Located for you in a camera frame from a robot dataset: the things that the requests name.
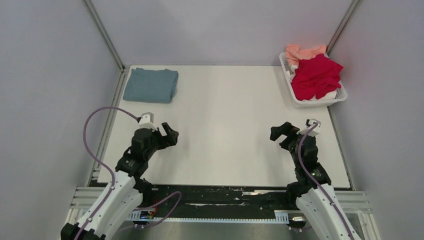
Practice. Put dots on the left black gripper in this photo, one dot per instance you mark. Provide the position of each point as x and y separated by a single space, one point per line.
171 139

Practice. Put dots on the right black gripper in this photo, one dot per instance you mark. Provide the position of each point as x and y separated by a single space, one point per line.
285 129

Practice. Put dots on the teal blue t-shirt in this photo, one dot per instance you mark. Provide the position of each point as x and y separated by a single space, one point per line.
151 86

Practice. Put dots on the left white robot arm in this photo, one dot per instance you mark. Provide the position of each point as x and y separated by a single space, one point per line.
127 189

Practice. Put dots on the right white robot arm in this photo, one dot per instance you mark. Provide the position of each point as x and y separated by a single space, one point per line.
313 192

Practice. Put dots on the red t-shirt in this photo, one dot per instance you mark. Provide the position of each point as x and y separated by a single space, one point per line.
316 77

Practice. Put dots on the white plastic laundry basket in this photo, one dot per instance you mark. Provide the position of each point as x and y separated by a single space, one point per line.
341 94

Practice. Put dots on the peach orange t-shirt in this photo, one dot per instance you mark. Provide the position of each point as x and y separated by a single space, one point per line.
294 53

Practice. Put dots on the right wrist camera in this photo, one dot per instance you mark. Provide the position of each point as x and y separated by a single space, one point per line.
312 128

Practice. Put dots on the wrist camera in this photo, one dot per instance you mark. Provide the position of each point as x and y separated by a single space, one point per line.
312 128
146 121

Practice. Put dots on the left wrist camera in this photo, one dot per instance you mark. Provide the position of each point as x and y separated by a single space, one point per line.
146 121

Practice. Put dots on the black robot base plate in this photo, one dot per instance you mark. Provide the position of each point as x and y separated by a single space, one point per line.
228 202

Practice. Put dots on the white slotted cable duct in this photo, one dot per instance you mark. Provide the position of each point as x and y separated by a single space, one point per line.
278 217

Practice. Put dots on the right aluminium frame post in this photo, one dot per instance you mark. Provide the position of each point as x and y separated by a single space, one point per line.
352 8

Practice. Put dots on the aluminium frame post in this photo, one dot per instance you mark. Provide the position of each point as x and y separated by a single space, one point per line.
92 11
352 8

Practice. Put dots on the aluminium front rail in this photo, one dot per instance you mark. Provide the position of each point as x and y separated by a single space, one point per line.
351 201

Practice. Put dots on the left aluminium frame post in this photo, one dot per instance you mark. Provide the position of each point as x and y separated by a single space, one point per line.
92 11

